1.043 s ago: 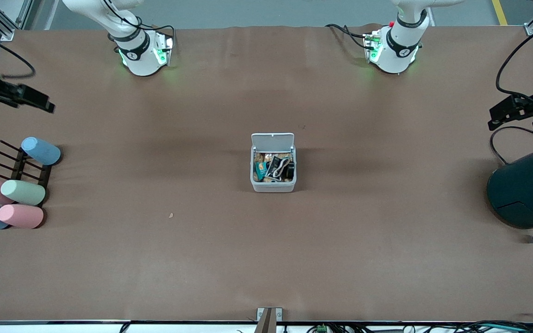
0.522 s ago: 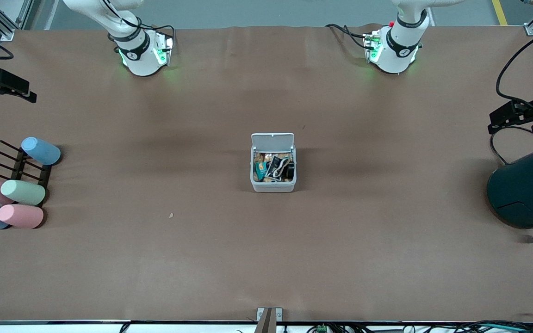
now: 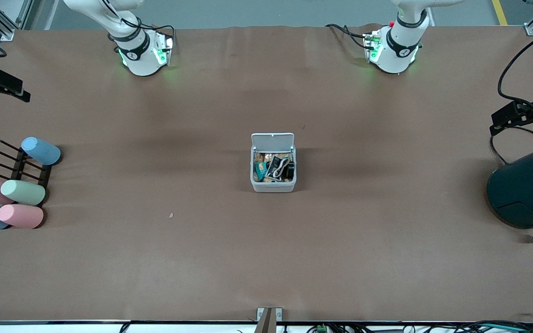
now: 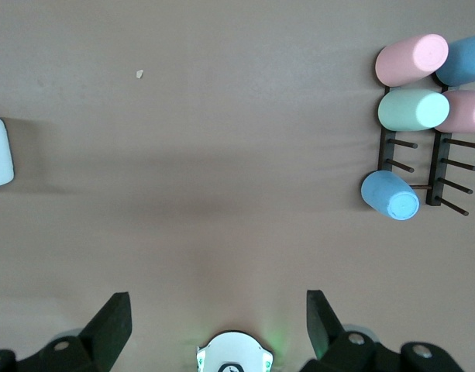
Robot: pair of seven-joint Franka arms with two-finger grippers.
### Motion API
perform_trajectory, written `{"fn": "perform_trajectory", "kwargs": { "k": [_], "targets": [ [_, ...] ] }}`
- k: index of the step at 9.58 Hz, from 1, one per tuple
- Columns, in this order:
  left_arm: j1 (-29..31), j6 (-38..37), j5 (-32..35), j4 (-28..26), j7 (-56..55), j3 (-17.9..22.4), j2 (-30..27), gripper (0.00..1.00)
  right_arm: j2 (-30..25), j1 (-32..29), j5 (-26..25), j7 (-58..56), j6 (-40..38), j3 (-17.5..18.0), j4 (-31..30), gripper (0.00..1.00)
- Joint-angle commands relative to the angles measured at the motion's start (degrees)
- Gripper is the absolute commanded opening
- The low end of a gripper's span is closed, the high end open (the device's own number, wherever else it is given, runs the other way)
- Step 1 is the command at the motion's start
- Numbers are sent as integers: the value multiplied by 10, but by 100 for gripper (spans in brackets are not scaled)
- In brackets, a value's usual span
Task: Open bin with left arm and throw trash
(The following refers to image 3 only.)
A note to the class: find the black snack wrapper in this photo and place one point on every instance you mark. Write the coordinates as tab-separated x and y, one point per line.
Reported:
279	167

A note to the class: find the small white lidded bin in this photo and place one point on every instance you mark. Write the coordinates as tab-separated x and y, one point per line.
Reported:
273	187

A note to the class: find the dark teal round container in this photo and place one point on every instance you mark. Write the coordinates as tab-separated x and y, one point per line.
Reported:
528	189

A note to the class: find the dark wooden peg cup rack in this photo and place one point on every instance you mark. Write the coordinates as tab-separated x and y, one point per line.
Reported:
19	166

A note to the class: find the mint green plastic cup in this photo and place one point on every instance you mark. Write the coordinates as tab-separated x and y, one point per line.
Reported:
23	192

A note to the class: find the teal snack wrapper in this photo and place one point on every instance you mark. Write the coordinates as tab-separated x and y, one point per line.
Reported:
261	175

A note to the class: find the grey metal table bracket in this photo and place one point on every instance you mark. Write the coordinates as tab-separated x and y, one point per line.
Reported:
269	319

